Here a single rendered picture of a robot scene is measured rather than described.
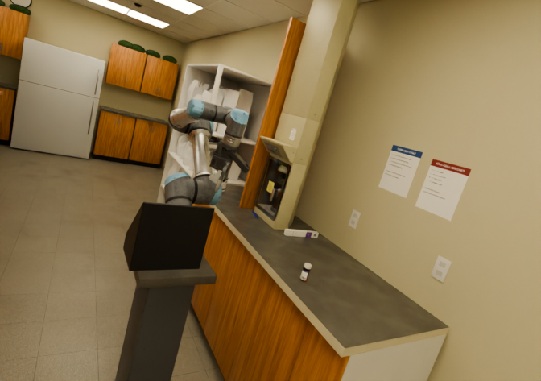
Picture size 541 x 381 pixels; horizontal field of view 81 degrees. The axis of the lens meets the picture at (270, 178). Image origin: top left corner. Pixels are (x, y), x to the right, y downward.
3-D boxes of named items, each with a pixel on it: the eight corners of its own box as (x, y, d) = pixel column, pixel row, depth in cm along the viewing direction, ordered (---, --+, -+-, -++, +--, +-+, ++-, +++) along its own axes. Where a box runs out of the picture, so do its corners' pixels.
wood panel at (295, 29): (290, 211, 271) (340, 43, 246) (291, 213, 268) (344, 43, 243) (238, 206, 245) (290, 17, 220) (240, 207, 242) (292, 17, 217)
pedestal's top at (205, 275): (137, 288, 121) (139, 279, 120) (126, 248, 147) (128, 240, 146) (215, 283, 139) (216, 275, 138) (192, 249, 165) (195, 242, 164)
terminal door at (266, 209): (255, 205, 241) (269, 155, 234) (274, 221, 216) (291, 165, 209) (253, 205, 241) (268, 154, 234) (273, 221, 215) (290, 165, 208)
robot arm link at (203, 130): (187, 208, 152) (180, 121, 178) (216, 210, 160) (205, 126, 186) (196, 196, 143) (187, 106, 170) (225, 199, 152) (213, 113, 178)
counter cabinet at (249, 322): (234, 271, 338) (257, 192, 322) (383, 481, 168) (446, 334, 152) (171, 273, 303) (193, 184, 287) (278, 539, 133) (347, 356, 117)
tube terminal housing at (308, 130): (280, 213, 256) (307, 120, 243) (303, 231, 229) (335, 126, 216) (253, 211, 243) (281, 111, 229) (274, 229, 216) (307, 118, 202)
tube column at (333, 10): (308, 120, 242) (346, -9, 226) (335, 126, 216) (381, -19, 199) (281, 111, 229) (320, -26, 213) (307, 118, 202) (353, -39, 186)
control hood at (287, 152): (270, 151, 235) (273, 138, 233) (293, 163, 208) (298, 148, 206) (256, 149, 229) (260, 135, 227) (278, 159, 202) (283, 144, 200)
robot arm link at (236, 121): (245, 109, 139) (253, 115, 132) (237, 134, 142) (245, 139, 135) (229, 105, 134) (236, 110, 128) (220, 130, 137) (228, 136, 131)
